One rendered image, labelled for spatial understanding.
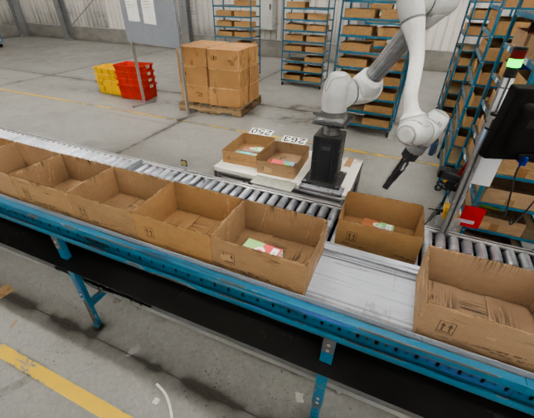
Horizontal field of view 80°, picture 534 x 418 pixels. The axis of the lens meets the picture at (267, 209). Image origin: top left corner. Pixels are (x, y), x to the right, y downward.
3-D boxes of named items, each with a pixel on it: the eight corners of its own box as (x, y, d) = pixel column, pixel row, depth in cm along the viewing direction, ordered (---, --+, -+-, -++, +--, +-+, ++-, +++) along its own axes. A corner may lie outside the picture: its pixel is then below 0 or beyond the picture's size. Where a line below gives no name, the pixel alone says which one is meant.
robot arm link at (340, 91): (315, 108, 201) (318, 70, 188) (339, 104, 207) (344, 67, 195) (330, 115, 189) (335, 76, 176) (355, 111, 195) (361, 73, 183)
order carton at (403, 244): (415, 230, 175) (424, 205, 166) (415, 266, 153) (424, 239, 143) (343, 215, 187) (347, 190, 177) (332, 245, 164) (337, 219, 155)
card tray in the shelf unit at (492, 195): (473, 173, 234) (478, 161, 228) (521, 182, 225) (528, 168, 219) (480, 201, 203) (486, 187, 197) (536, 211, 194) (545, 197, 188)
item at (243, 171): (362, 163, 249) (363, 160, 248) (347, 200, 205) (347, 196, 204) (248, 142, 282) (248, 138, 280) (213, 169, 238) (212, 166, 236)
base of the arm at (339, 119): (317, 111, 213) (318, 103, 209) (351, 117, 204) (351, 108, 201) (308, 119, 199) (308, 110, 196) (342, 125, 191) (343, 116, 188)
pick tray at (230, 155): (274, 148, 264) (275, 137, 258) (256, 168, 234) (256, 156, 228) (244, 143, 272) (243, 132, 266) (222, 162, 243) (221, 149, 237)
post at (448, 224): (451, 242, 181) (524, 77, 131) (451, 247, 177) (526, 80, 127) (428, 236, 185) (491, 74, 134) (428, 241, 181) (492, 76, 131)
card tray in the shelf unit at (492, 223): (464, 196, 245) (469, 185, 240) (511, 206, 235) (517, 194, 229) (467, 225, 215) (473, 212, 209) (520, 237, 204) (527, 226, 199)
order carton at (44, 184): (120, 192, 180) (112, 165, 170) (76, 221, 157) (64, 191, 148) (70, 178, 192) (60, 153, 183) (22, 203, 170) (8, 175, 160)
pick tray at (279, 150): (308, 157, 250) (309, 146, 244) (293, 180, 221) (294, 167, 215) (274, 152, 259) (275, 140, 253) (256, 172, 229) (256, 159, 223)
